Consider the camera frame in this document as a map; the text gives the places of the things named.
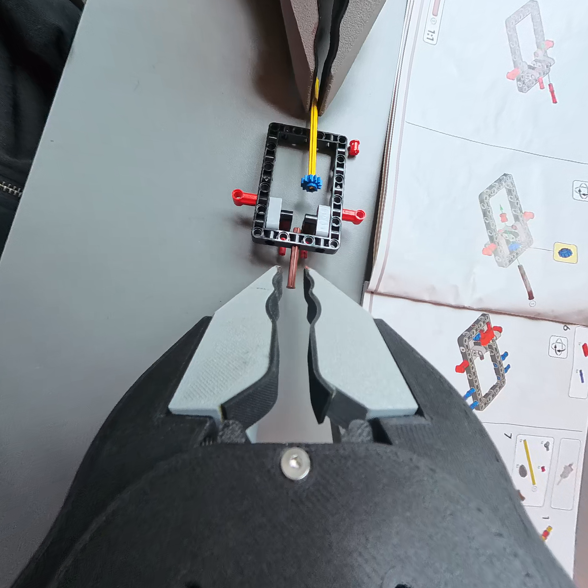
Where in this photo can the black lego frame assembly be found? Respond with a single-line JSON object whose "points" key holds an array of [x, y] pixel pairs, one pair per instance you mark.
{"points": [[265, 183]]}

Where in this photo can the small red lego bush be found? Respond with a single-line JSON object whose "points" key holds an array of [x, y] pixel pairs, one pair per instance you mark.
{"points": [[354, 148]]}

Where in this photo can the brown lego axle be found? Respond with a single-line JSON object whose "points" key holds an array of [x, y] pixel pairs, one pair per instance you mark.
{"points": [[292, 266]]}

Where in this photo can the blue lego gear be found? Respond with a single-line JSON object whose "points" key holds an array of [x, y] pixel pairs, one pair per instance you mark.
{"points": [[311, 183]]}

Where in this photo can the yellow lego axle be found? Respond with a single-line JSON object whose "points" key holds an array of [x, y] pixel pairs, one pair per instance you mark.
{"points": [[313, 138]]}

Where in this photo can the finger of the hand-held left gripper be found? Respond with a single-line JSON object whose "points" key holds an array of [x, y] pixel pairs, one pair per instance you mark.
{"points": [[356, 32], [301, 41]]}

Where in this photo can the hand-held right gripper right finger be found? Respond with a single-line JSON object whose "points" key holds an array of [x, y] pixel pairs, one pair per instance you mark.
{"points": [[363, 363]]}

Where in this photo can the person's black jacket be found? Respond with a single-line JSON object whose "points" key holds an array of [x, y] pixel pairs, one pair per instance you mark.
{"points": [[27, 92]]}

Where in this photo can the lego instruction booklet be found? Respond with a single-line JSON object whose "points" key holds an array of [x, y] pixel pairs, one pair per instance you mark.
{"points": [[459, 160]]}

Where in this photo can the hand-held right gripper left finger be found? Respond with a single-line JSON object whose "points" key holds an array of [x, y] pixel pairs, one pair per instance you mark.
{"points": [[225, 363]]}

